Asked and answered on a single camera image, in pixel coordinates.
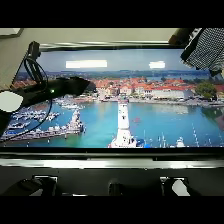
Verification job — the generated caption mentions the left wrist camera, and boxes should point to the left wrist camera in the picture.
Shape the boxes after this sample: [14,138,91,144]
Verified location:
[26,40,43,63]

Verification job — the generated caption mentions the silver frame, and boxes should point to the silver frame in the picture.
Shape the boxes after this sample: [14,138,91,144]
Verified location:
[0,151,224,197]

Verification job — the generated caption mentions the black cable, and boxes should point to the black cable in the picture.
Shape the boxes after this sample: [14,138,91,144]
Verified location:
[1,57,54,143]

